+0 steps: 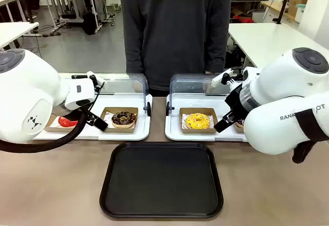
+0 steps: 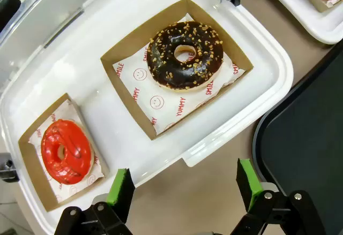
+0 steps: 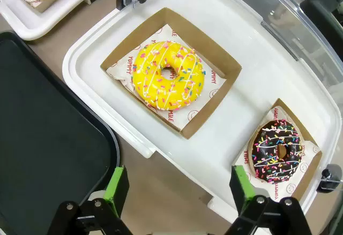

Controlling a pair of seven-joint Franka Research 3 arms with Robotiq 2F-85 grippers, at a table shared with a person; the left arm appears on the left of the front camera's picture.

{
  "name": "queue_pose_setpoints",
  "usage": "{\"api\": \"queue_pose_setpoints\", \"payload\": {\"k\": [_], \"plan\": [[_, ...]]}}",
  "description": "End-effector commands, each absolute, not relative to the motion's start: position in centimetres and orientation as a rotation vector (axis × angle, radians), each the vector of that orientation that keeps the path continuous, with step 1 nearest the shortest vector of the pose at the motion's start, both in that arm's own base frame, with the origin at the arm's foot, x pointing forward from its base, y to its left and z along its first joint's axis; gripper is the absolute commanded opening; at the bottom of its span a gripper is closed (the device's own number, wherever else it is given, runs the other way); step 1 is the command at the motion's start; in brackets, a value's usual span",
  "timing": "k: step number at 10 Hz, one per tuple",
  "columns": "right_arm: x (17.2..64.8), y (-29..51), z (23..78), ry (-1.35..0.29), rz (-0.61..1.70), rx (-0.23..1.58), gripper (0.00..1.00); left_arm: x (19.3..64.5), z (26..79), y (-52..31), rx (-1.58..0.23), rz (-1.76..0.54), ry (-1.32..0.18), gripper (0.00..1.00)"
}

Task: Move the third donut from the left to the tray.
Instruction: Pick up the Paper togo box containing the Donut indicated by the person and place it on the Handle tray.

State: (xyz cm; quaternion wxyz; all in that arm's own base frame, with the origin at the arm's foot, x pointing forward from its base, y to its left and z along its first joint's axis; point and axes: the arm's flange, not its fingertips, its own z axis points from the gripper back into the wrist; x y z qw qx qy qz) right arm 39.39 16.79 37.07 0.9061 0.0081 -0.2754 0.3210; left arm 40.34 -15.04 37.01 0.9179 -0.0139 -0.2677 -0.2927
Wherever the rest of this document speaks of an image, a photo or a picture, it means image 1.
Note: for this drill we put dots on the red glazed donut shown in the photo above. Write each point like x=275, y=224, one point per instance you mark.
x=67, y=122

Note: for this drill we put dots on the clear display case lid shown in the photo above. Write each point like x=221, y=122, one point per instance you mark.
x=128, y=84
x=190, y=84

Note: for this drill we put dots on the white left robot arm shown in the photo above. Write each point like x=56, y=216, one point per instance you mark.
x=25, y=94

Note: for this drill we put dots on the white display case base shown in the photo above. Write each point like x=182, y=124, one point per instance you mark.
x=144, y=130
x=172, y=130

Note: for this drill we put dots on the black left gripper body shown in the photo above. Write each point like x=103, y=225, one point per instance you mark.
x=69, y=111

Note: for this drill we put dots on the dark pink-topped donut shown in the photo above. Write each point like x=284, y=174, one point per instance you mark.
x=239, y=123

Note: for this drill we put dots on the black backpack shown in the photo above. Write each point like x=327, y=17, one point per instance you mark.
x=89, y=24

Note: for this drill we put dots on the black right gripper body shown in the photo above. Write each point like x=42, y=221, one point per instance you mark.
x=235, y=100

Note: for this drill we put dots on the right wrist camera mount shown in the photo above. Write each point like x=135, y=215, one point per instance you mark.
x=221, y=79

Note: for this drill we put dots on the black serving tray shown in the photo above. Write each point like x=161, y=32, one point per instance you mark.
x=160, y=179

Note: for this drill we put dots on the red cloth item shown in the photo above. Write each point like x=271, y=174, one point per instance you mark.
x=241, y=19

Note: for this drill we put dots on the brown cardboard donut tray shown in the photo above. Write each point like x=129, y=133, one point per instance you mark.
x=106, y=123
x=183, y=128
x=51, y=128
x=239, y=130

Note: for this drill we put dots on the yellow sprinkled donut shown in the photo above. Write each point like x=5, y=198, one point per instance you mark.
x=198, y=121

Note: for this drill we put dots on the large white side table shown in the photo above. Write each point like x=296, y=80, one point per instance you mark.
x=262, y=40

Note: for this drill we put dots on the chocolate donut with nuts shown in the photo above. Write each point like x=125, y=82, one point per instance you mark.
x=124, y=119

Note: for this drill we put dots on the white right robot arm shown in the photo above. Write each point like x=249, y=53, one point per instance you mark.
x=272, y=130

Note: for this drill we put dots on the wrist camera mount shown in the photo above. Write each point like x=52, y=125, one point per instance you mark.
x=93, y=80
x=221, y=79

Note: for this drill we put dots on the brown cardboard box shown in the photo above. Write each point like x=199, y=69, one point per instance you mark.
x=299, y=2

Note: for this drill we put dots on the person in dark sweater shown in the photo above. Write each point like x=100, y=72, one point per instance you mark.
x=174, y=30

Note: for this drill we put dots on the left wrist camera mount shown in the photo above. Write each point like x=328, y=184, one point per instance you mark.
x=93, y=80

